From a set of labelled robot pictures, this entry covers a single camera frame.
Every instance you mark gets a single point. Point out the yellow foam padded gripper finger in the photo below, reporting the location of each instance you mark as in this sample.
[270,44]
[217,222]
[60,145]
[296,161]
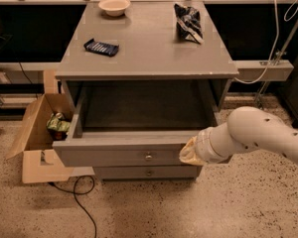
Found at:
[188,154]

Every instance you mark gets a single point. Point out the grey drawer cabinet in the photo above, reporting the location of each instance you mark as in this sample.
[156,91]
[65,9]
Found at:
[139,93]

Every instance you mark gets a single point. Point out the dark crumpled chip bag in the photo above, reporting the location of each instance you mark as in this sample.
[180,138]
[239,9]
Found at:
[188,24]

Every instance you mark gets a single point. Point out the grey lower drawer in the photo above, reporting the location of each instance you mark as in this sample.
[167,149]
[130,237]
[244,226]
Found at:
[148,172]

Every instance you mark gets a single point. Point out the white bowl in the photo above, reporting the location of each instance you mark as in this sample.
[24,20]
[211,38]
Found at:
[114,8]

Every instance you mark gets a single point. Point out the green snack bag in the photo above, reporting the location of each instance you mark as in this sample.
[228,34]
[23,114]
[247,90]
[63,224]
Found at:
[58,122]

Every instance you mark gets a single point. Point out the brown cardboard box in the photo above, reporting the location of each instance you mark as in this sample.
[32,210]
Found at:
[34,142]

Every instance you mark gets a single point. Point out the grey drawer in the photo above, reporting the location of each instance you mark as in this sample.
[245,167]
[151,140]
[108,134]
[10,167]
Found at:
[148,172]
[116,123]

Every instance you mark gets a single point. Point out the metal window rail frame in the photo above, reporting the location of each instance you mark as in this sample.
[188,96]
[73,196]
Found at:
[148,47]

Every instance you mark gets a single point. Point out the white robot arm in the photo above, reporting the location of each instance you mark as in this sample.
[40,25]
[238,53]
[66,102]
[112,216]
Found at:
[247,129]

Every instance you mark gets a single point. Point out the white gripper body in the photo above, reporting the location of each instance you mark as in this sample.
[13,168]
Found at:
[204,147]

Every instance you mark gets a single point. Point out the grey top drawer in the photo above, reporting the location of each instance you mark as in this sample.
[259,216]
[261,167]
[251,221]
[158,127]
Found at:
[116,123]

